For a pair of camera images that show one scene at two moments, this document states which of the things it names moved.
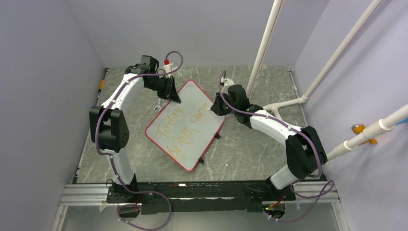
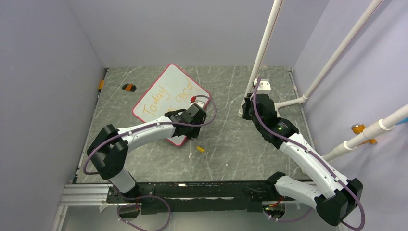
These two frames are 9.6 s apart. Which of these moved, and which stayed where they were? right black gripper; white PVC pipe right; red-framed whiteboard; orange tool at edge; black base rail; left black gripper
Moved: left black gripper; right black gripper; red-framed whiteboard
Stayed: white PVC pipe right; orange tool at edge; black base rail
